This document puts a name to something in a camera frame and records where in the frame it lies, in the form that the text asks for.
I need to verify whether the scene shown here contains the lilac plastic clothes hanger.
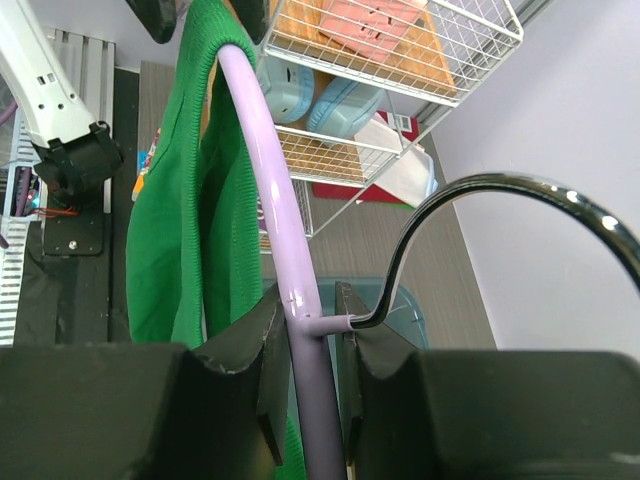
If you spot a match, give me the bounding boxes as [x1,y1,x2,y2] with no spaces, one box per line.
[217,45,639,479]

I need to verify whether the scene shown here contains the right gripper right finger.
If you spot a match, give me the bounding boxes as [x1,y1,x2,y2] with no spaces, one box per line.
[334,280,640,480]

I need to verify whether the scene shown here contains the colourful children's book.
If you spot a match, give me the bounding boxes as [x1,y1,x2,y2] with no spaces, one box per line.
[131,128,161,202]

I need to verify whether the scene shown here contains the pink white cube socket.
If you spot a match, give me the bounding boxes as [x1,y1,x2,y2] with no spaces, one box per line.
[319,0,427,63]

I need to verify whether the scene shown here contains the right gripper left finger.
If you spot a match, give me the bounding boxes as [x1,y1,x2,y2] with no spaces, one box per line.
[1,288,290,479]

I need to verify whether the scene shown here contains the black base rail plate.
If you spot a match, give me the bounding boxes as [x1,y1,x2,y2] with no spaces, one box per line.
[13,68,139,346]

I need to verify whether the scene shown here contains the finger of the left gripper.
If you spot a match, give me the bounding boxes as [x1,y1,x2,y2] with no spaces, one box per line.
[126,0,191,44]
[230,0,270,45]

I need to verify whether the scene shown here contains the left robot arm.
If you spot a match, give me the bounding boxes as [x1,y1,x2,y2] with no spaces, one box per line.
[1,1,282,212]

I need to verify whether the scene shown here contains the white slotted cable duct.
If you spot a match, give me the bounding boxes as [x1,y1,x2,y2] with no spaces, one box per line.
[1,110,36,349]

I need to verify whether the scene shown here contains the white wire shelf rack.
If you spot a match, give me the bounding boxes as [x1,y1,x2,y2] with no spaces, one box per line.
[257,0,525,241]

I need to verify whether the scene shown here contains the green tank top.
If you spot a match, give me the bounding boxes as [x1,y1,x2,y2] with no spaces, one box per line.
[126,1,306,479]

